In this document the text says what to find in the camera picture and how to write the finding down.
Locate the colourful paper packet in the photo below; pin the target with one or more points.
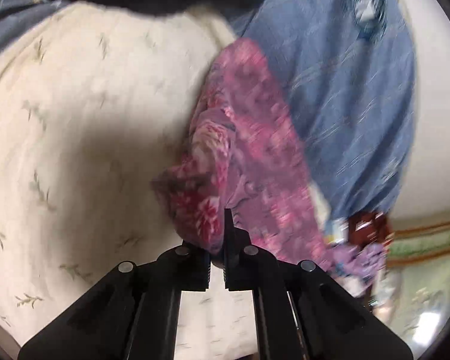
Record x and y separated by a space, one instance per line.
337 230

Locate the grey-blue striped bed sheet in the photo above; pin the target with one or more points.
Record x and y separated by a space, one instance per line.
7 15

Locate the purple patterned cloth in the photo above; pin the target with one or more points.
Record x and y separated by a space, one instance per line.
360 262

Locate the blue plaid quilt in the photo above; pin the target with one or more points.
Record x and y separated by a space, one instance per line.
341 101

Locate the purple floral shirt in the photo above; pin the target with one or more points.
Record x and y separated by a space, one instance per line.
247 138

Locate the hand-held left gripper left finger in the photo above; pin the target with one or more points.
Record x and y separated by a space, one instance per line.
198 270

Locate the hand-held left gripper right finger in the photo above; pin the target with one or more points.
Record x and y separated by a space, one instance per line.
238 266

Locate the cream sprig-print sheet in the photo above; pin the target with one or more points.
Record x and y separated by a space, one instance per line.
78 120

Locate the red plastic bag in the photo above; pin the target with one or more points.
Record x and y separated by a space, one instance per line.
367 228

